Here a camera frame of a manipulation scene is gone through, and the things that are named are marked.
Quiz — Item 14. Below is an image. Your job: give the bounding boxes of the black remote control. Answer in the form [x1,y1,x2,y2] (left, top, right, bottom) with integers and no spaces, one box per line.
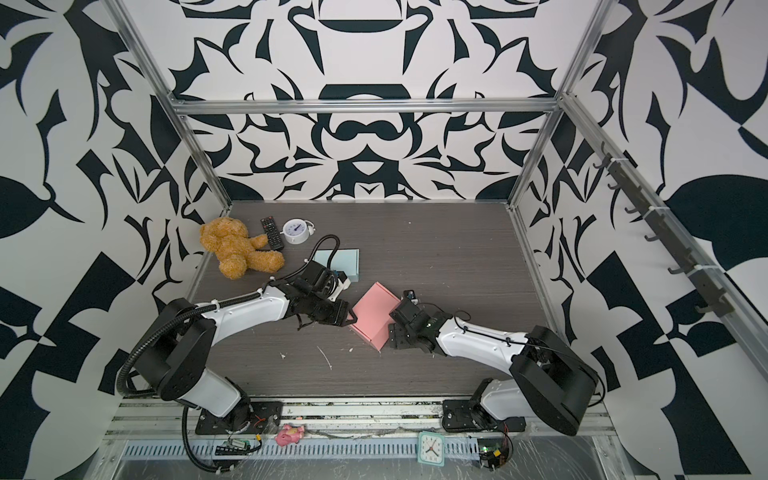
[260,216,284,251]

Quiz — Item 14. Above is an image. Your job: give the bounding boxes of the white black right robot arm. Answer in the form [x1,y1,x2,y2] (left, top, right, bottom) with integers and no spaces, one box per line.
[389,298,601,436]

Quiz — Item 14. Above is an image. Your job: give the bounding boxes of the white slotted cable duct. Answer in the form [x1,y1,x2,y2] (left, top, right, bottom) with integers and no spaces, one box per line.
[122,437,478,461]

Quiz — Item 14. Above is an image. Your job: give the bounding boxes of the brown teddy bear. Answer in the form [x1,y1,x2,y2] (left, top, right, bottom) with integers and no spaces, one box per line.
[199,217,285,280]

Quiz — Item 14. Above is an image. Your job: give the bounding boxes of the black wall hook rail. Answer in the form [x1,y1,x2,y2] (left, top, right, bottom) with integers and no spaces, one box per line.
[595,151,735,318]

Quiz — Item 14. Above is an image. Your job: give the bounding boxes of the white round alarm clock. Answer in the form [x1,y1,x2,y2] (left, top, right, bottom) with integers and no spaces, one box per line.
[281,218,315,245]

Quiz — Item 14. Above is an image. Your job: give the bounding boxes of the light blue paper box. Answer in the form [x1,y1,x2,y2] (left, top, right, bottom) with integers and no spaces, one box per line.
[312,249,360,283]

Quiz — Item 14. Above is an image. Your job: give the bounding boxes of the pink small toy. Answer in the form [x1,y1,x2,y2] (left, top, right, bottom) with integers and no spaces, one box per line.
[275,424,306,447]

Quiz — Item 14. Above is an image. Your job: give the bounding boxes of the green square clock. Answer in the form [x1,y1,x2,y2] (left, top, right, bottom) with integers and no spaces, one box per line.
[417,431,446,467]

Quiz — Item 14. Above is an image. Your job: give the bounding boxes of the pink paper boxes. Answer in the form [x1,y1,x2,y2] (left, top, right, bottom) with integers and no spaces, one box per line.
[350,282,400,351]

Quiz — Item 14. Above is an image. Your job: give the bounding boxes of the small electronics board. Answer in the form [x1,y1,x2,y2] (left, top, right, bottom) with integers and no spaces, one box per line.
[478,436,514,471]

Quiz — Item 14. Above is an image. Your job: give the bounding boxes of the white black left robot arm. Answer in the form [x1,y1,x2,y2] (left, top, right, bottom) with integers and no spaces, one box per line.
[115,257,357,434]

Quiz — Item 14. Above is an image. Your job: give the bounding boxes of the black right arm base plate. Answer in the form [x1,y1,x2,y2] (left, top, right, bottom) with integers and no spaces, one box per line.
[441,400,527,433]

